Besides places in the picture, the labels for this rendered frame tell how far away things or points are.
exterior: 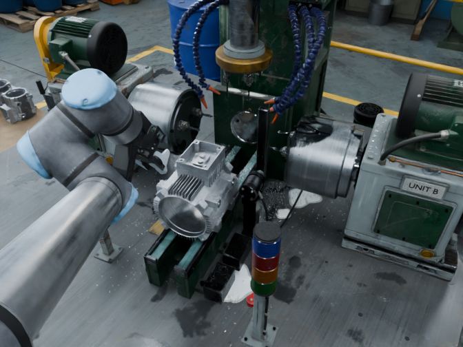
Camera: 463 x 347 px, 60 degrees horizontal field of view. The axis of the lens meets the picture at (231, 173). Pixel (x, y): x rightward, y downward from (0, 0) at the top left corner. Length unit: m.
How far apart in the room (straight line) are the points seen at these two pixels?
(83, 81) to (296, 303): 0.84
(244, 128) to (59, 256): 1.12
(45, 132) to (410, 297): 1.07
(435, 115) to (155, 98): 0.88
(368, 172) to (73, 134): 0.78
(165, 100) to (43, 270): 1.05
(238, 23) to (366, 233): 0.75
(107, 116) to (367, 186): 0.75
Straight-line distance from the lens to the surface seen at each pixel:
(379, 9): 5.77
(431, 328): 1.31
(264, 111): 1.17
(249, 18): 1.24
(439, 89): 1.17
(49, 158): 0.81
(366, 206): 1.27
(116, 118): 0.83
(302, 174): 1.26
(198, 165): 1.16
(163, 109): 1.42
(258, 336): 1.16
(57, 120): 0.81
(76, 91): 0.80
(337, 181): 1.25
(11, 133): 3.50
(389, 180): 1.20
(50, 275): 0.47
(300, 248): 1.38
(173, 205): 1.25
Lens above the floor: 1.84
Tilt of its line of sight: 39 degrees down
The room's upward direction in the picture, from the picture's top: 1 degrees counter-clockwise
